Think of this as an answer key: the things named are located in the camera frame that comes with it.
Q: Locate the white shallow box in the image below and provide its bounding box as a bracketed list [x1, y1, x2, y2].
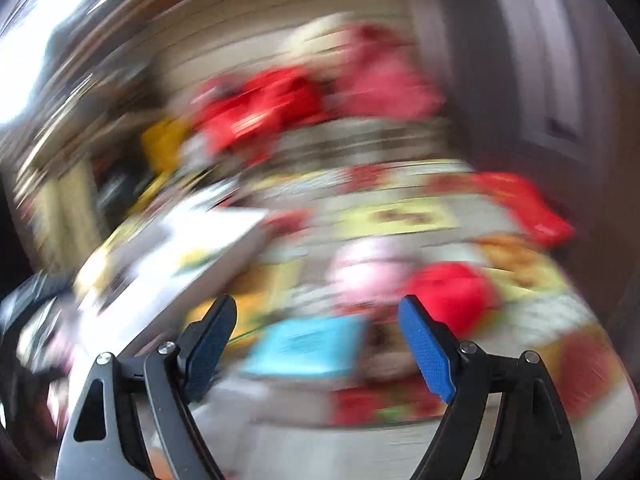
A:
[75, 190, 271, 361]

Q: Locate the pink plush toy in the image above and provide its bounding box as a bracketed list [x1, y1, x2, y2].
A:
[327, 240, 416, 311]

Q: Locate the brown door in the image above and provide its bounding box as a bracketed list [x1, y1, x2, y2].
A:
[415, 0, 621, 201]

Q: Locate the red plastic bag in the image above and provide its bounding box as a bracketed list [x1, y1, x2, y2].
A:
[470, 172, 576, 248]

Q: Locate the yellow bag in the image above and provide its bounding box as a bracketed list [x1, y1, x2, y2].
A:
[140, 120, 193, 181]

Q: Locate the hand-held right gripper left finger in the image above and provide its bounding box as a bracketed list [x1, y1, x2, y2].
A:
[55, 295, 238, 480]

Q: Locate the cream ribbed cushion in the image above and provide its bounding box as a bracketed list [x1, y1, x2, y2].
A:
[280, 12, 356, 61]

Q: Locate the plaid covered bench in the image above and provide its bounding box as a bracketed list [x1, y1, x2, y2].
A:
[270, 120, 451, 171]

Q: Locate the red tote bag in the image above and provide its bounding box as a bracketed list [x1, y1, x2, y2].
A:
[192, 67, 326, 161]

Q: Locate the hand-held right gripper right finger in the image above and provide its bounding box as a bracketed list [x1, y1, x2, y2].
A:
[397, 294, 583, 480]

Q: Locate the fruit print tablecloth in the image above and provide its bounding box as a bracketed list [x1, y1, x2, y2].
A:
[75, 160, 631, 480]

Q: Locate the pink-red shopping bag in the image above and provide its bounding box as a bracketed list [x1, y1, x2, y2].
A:
[330, 22, 446, 121]

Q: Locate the red plush tomato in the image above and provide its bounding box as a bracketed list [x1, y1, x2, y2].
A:
[407, 262, 501, 336]

